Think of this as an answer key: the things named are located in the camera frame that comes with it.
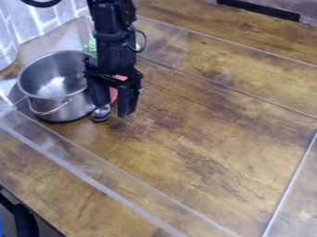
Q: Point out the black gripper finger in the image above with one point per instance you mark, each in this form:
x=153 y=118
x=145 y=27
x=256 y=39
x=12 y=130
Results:
x=99 y=91
x=129 y=93

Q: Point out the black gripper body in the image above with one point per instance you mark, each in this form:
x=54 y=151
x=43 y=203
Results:
x=111 y=68

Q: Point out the silver metal pot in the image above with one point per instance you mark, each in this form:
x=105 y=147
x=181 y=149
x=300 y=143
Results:
x=55 y=87

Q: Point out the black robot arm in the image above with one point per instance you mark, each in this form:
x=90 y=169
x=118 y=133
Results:
x=113 y=15

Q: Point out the black bar at back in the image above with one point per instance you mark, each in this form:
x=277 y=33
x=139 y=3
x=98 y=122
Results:
x=264 y=10

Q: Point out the black table leg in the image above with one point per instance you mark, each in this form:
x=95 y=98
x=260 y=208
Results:
x=26 y=223

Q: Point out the red handled metal spoon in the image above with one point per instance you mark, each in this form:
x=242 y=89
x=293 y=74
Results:
x=102 y=113

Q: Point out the clear acrylic tray wall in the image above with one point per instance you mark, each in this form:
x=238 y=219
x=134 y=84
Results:
x=198 y=164

